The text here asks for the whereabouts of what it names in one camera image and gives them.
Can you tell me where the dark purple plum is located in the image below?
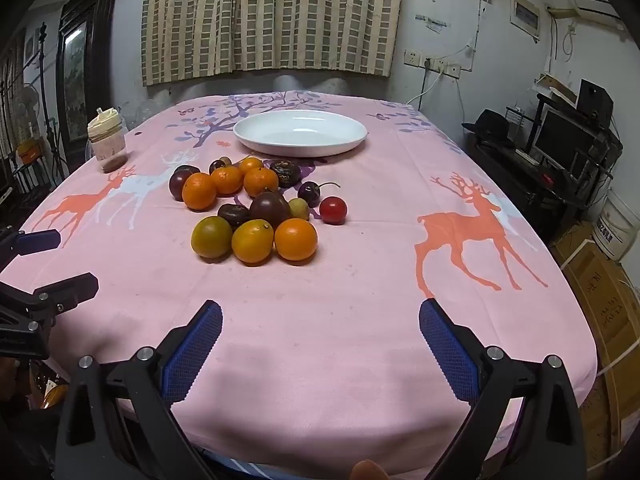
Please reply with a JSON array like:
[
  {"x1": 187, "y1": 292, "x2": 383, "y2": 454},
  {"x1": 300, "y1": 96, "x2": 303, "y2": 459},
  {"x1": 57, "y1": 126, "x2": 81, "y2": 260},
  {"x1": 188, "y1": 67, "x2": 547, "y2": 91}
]
[
  {"x1": 249, "y1": 190, "x2": 292, "y2": 229},
  {"x1": 169, "y1": 164, "x2": 201, "y2": 200}
]

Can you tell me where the black hat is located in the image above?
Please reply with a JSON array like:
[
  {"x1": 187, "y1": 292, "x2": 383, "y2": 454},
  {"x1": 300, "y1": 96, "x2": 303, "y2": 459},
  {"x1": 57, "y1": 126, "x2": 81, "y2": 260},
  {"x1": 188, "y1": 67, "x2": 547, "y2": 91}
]
[{"x1": 462, "y1": 109, "x2": 516, "y2": 148}]

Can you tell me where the checked beige curtain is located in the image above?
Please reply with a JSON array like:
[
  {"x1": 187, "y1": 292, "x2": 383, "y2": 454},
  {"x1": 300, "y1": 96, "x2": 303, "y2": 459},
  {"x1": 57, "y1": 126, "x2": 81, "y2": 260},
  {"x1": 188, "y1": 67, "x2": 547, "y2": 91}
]
[{"x1": 141, "y1": 0, "x2": 405, "y2": 87}]

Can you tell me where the white power cable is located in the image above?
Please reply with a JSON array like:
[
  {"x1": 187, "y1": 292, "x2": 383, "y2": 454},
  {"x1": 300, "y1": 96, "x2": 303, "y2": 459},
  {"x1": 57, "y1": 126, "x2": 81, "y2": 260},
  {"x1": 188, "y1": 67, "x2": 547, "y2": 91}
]
[{"x1": 405, "y1": 67, "x2": 446, "y2": 108}]

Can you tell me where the greenish mandarin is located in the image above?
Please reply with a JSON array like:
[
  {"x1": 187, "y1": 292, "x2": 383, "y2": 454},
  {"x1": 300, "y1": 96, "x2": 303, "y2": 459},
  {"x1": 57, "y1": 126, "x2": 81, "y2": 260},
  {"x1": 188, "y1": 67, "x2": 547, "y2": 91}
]
[{"x1": 191, "y1": 215, "x2": 234, "y2": 259}]

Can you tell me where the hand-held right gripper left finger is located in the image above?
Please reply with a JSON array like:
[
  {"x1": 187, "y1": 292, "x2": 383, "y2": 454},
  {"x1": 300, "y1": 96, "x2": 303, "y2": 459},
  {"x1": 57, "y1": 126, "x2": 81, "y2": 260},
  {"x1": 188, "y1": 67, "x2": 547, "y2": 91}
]
[{"x1": 54, "y1": 299, "x2": 224, "y2": 480}]

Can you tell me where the dark cherry with stem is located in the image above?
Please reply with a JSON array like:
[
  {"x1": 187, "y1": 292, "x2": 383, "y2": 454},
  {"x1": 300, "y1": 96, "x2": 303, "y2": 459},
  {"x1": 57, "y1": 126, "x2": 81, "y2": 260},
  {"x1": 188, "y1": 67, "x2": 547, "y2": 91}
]
[{"x1": 297, "y1": 181, "x2": 341, "y2": 208}]

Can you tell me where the computer monitor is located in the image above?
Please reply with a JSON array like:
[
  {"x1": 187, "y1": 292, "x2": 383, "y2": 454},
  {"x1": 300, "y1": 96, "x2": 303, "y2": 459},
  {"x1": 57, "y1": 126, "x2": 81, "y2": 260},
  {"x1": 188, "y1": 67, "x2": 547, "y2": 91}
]
[{"x1": 532, "y1": 107, "x2": 596, "y2": 166}]

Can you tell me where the glass jar with cream lid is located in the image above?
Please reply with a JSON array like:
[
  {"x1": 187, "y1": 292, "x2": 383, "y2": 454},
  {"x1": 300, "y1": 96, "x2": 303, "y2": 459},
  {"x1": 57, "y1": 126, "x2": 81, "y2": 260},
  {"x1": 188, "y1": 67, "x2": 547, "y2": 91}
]
[{"x1": 87, "y1": 107, "x2": 127, "y2": 174}]

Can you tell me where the wrinkled dark passion fruit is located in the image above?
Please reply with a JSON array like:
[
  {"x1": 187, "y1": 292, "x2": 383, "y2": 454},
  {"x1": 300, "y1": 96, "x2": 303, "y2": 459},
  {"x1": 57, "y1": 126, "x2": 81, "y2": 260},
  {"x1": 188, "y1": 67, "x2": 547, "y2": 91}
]
[{"x1": 270, "y1": 160, "x2": 302, "y2": 189}]

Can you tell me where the pink deer print tablecloth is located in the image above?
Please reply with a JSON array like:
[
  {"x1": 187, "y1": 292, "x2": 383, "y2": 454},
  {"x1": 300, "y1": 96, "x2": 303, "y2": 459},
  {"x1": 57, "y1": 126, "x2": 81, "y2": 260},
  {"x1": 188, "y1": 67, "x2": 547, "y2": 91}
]
[{"x1": 0, "y1": 91, "x2": 598, "y2": 478}]

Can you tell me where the large bumpy orange mandarin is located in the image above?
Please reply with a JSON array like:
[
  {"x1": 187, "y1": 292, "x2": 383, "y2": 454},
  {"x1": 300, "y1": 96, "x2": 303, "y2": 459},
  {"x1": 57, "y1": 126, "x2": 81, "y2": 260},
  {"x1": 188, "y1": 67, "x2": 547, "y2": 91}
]
[{"x1": 181, "y1": 172, "x2": 218, "y2": 212}]

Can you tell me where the black tripod stand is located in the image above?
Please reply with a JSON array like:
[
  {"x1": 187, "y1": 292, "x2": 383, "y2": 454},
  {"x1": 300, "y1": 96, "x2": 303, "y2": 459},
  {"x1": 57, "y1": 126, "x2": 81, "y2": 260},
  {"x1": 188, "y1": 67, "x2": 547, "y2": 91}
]
[{"x1": 37, "y1": 22, "x2": 68, "y2": 181}]

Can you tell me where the yellow orange mandarin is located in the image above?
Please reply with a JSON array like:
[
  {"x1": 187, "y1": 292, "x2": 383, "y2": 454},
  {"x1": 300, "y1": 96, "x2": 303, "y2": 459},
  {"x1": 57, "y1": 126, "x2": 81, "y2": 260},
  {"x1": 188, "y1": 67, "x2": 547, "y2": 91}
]
[{"x1": 231, "y1": 219, "x2": 275, "y2": 264}]

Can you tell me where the dark wooden framed picture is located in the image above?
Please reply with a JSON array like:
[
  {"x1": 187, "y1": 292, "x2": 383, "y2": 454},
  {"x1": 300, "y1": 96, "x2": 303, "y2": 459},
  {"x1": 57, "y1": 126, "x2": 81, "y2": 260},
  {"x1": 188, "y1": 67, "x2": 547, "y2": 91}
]
[{"x1": 54, "y1": 0, "x2": 122, "y2": 148}]

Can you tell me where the black speaker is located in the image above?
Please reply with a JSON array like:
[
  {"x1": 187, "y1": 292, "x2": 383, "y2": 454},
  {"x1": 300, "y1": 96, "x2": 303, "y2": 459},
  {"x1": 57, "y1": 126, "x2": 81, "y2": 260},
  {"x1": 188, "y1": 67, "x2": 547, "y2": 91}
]
[{"x1": 576, "y1": 79, "x2": 615, "y2": 128}]

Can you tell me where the black metal desk rack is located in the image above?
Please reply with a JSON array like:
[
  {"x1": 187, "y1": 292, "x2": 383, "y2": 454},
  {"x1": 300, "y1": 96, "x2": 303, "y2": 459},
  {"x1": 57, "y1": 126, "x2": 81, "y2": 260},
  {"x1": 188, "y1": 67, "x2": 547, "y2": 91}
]
[{"x1": 470, "y1": 92, "x2": 623, "y2": 241}]

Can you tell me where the standing fan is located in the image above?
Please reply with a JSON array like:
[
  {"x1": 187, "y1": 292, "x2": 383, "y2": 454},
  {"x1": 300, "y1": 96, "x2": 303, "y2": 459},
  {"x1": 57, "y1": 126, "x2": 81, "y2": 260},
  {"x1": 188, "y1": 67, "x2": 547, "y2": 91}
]
[{"x1": 12, "y1": 85, "x2": 41, "y2": 146}]

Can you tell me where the white plastic bucket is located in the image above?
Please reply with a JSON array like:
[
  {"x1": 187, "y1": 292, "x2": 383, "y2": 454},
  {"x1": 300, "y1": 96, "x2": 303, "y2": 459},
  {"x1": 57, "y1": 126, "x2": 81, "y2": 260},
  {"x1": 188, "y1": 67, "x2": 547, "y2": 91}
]
[{"x1": 592, "y1": 187, "x2": 640, "y2": 261}]

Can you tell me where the person's right hand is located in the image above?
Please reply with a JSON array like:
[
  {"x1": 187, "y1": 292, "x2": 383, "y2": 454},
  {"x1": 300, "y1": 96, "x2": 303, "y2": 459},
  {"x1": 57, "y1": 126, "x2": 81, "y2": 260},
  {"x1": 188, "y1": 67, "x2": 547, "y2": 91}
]
[{"x1": 350, "y1": 460, "x2": 389, "y2": 480}]

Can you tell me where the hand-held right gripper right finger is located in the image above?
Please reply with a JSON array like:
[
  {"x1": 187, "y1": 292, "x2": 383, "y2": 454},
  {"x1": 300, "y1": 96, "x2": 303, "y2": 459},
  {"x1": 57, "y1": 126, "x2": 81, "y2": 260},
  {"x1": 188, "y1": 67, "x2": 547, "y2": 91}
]
[{"x1": 419, "y1": 298, "x2": 587, "y2": 480}]

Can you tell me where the white plate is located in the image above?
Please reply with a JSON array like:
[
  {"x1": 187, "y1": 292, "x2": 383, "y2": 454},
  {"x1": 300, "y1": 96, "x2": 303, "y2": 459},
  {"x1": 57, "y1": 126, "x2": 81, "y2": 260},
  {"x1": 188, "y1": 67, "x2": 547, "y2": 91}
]
[{"x1": 233, "y1": 110, "x2": 368, "y2": 157}]

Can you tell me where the white electrical panel box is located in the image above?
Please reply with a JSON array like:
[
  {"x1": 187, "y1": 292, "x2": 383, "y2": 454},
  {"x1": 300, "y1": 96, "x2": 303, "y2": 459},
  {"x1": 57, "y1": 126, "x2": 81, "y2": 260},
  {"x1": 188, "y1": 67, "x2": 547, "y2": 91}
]
[{"x1": 510, "y1": 0, "x2": 543, "y2": 41}]

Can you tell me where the brown cardboard box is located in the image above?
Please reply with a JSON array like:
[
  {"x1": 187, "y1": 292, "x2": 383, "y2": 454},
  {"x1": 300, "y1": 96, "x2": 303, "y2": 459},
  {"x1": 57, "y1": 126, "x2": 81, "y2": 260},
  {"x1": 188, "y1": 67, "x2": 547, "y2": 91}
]
[{"x1": 550, "y1": 220, "x2": 640, "y2": 391}]

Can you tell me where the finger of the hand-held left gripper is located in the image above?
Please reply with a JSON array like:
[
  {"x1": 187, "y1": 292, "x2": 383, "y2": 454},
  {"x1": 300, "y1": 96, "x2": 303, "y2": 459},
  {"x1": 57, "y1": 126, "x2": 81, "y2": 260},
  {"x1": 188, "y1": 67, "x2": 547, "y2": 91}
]
[
  {"x1": 0, "y1": 227, "x2": 62, "y2": 272},
  {"x1": 0, "y1": 272, "x2": 100, "y2": 326}
]

